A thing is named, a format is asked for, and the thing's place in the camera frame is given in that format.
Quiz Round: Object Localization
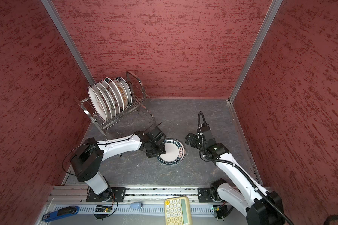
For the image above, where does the green rimmed plate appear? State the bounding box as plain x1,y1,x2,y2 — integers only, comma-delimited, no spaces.
156,138,185,166
121,78,132,107

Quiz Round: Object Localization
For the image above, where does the stainless steel dish rack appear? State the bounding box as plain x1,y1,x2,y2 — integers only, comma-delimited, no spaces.
76,71,156,138

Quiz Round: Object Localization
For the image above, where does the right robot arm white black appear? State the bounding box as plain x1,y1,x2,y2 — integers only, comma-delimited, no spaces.
185,126,287,225

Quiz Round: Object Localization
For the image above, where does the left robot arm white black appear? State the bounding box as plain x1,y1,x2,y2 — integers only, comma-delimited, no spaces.
70,126,166,202

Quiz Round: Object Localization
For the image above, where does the white plate in rack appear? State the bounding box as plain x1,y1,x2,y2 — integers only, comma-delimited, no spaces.
101,77,124,114

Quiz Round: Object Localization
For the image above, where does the front white plate red pattern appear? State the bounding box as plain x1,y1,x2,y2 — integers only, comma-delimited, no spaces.
87,85,108,122

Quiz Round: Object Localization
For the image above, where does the light blue eraser block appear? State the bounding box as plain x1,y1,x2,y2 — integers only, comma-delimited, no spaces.
130,202,143,209

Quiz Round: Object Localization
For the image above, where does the yellow calculator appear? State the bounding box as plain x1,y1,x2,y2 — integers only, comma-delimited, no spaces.
164,197,193,225

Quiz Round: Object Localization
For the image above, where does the right small circuit board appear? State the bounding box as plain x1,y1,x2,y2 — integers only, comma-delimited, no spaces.
213,205,229,219

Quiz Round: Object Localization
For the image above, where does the small circuit board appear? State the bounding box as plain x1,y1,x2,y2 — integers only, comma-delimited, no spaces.
213,205,229,219
94,205,112,213

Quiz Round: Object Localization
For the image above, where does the left small circuit board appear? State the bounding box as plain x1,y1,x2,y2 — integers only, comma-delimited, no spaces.
94,205,112,213

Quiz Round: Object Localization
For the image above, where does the blue black tool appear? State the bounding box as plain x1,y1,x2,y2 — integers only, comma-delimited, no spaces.
41,206,80,223

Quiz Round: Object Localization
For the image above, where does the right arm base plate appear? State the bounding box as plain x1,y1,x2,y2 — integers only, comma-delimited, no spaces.
197,187,213,203

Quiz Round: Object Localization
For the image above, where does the black corrugated cable conduit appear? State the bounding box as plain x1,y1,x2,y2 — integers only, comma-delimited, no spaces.
197,111,295,225

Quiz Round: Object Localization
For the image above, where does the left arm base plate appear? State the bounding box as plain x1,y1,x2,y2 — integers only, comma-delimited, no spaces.
86,187,126,203

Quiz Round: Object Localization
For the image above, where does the aluminium rail frame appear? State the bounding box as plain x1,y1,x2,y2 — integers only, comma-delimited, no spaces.
36,184,230,225

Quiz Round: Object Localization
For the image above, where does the left corner aluminium post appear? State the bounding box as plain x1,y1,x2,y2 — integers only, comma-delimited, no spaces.
41,0,96,85

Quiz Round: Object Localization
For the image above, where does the corner aluminium post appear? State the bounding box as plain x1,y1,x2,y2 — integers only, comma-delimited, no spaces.
41,0,96,85
229,0,283,104

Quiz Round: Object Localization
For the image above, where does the black cable bottom right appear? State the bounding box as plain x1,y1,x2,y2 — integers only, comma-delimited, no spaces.
323,214,338,225

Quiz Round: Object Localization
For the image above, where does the right corner aluminium post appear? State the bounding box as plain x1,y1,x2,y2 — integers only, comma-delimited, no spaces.
229,0,283,104

